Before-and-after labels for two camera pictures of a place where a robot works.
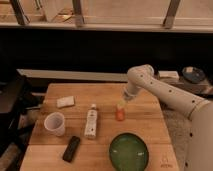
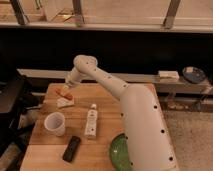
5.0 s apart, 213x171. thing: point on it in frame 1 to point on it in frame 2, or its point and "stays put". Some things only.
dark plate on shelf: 196,76 stays put
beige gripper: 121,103 to 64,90
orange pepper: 120,114 to 63,93
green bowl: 128,152 stays put
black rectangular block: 71,149 stays put
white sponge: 65,101 stays put
